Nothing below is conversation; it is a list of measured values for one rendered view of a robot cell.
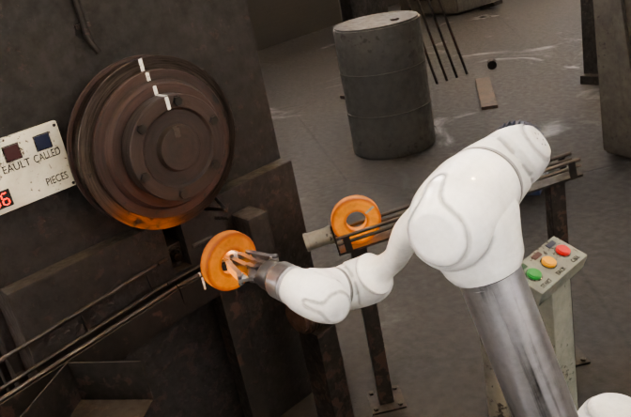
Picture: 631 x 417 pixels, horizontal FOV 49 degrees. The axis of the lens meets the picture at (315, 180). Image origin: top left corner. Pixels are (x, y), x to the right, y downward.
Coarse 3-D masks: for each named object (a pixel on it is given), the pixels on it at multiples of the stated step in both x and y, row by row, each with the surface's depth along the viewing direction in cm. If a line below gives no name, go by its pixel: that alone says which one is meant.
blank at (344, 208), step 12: (336, 204) 215; (348, 204) 212; (360, 204) 212; (372, 204) 213; (336, 216) 213; (372, 216) 214; (336, 228) 215; (348, 228) 215; (360, 228) 217; (360, 240) 217
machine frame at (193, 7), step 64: (0, 0) 167; (64, 0) 177; (128, 0) 188; (192, 0) 202; (0, 64) 169; (64, 64) 180; (256, 64) 220; (0, 128) 172; (64, 128) 182; (256, 128) 224; (64, 192) 185; (256, 192) 221; (0, 256) 176; (64, 256) 188; (128, 256) 194; (192, 256) 209; (0, 320) 187; (192, 320) 212; (256, 320) 230; (0, 384) 232; (192, 384) 216
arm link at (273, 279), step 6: (276, 264) 160; (282, 264) 160; (288, 264) 160; (270, 270) 159; (276, 270) 158; (282, 270) 158; (288, 270) 157; (270, 276) 159; (276, 276) 157; (282, 276) 156; (270, 282) 158; (276, 282) 157; (270, 288) 158; (276, 288) 156; (270, 294) 160; (276, 294) 157
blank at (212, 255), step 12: (216, 240) 173; (228, 240) 175; (240, 240) 178; (252, 240) 180; (204, 252) 174; (216, 252) 173; (204, 264) 173; (216, 264) 174; (204, 276) 175; (216, 276) 175; (228, 276) 177; (228, 288) 178
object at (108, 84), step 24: (120, 72) 174; (192, 72) 188; (96, 96) 171; (216, 96) 194; (96, 120) 172; (72, 144) 175; (96, 192) 175; (216, 192) 199; (120, 216) 180; (192, 216) 195
